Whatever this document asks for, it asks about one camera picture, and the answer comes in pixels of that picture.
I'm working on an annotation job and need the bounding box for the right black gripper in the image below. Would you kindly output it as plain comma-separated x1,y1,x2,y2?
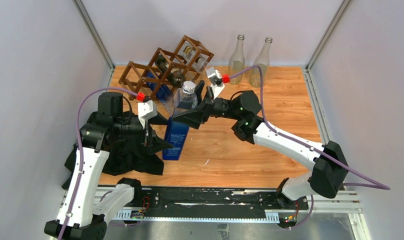
172,80,243,129

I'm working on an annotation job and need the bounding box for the blue glass bottle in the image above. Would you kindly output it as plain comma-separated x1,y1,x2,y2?
162,80,198,161
144,72,174,115

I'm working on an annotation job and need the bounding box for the dark green wine bottle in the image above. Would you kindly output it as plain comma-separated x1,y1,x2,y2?
155,54,186,88

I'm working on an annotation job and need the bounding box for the clear bottle dark label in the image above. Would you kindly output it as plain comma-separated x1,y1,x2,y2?
227,33,245,85
249,36,273,88

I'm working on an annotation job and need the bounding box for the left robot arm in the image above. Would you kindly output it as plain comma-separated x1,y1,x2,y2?
44,91,171,240

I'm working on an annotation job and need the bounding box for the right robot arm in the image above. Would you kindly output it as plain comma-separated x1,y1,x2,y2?
173,86,348,209

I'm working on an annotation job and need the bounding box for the clear bottle black cap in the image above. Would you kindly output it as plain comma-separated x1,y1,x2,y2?
180,44,208,73

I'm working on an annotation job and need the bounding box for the brown wooden wine rack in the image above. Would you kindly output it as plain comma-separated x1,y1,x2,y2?
118,35,215,100

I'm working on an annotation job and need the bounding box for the black cloth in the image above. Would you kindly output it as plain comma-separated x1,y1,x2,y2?
61,129,165,190

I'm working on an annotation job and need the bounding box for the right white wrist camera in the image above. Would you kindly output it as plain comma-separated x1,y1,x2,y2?
205,67,230,99

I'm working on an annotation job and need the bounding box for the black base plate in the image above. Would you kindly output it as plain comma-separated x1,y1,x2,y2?
126,186,309,220

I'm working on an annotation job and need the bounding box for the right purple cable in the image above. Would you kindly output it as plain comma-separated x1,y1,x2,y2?
228,64,392,231

